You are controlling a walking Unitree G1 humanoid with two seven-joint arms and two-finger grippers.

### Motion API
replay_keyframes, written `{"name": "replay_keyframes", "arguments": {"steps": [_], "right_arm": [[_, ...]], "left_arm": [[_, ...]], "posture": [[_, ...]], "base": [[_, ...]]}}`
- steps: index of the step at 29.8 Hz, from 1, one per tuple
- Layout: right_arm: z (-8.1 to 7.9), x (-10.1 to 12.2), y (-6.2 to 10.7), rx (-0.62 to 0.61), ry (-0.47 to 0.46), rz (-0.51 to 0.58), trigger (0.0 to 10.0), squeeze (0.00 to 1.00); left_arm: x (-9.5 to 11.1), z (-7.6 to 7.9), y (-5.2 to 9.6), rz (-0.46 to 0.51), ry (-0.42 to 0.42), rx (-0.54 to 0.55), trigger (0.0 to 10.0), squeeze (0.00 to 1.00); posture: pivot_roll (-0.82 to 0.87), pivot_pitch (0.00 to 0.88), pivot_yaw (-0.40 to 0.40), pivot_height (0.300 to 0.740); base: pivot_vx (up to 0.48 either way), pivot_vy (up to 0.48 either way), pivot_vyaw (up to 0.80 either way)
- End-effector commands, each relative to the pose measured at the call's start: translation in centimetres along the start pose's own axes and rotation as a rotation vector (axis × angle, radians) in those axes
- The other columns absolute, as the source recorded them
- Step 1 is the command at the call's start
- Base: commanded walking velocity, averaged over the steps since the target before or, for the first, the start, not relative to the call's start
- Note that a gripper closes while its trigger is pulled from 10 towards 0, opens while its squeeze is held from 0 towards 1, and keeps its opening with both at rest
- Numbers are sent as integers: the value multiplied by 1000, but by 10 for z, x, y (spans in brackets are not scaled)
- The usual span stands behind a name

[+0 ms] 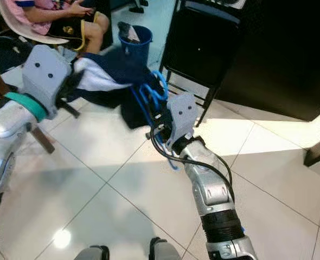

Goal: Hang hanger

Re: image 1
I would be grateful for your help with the blue plastic hanger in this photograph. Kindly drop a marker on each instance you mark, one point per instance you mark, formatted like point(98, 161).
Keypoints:
point(164, 86)

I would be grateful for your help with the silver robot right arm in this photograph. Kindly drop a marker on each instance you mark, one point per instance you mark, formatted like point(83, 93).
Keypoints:
point(209, 189)

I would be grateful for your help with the robot leg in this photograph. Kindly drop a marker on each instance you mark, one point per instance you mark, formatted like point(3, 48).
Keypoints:
point(90, 253)
point(166, 250)

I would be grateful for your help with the black cabinet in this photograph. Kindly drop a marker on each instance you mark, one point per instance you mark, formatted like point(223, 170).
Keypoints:
point(279, 54)

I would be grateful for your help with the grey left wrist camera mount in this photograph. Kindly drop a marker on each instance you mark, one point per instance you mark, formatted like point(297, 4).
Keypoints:
point(46, 73)

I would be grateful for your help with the blue plastic bucket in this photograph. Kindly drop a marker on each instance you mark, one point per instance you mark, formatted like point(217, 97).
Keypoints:
point(135, 51)

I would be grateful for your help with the robot right leg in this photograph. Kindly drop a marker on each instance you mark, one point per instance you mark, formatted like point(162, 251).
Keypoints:
point(166, 250)

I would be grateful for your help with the robot left leg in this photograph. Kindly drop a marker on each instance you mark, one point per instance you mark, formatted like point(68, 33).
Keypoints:
point(90, 253)

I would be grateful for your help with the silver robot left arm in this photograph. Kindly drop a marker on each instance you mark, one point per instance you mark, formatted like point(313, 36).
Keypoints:
point(2, 130)

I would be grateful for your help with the black metal chair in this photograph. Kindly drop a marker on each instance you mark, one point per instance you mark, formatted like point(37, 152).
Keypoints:
point(203, 43)

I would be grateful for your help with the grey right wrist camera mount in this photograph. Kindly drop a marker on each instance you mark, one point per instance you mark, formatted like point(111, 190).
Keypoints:
point(184, 116)

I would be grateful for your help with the dark navy printed T-shirt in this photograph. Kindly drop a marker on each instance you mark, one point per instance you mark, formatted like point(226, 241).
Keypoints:
point(122, 67)

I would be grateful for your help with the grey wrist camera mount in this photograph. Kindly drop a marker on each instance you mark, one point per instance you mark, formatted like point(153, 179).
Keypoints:
point(46, 73)
point(184, 116)

